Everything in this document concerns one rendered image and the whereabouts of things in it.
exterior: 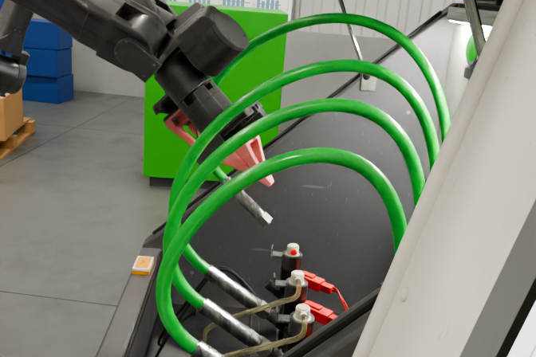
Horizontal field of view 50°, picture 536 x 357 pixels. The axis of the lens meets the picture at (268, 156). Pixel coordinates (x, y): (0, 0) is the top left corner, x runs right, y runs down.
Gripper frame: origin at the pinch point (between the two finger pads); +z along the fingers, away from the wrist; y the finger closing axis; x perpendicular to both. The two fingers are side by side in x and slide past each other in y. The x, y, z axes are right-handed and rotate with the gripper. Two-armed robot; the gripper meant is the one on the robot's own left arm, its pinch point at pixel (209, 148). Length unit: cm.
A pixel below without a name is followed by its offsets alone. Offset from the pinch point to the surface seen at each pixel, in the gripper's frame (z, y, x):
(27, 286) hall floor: -52, 93, 198
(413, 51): 5.5, 4.4, -32.6
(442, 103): 12.7, 7.0, -31.6
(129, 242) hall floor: -66, 158, 193
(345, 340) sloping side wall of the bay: 33.8, -27.0, -24.1
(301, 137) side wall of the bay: -1.9, 23.9, -2.9
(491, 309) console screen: 35, -39, -39
